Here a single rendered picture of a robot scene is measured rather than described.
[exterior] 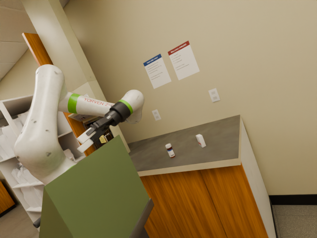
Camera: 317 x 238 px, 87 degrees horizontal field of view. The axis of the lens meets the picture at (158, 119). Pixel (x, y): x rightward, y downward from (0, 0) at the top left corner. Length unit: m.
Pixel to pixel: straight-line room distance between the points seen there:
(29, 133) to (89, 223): 0.36
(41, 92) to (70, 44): 0.95
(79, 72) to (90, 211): 1.29
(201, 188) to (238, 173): 0.25
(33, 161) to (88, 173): 0.19
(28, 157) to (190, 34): 1.38
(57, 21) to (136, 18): 0.67
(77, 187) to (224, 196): 0.80
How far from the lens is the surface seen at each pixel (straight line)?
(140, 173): 1.21
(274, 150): 1.74
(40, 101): 0.83
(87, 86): 1.67
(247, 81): 1.54
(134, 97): 0.85
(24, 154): 0.70
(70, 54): 1.75
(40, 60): 1.99
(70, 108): 1.05
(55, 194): 0.56
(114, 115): 0.79
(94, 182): 0.64
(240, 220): 1.22
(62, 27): 1.81
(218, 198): 1.14
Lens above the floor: 1.39
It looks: 9 degrees down
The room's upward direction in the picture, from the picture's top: 23 degrees counter-clockwise
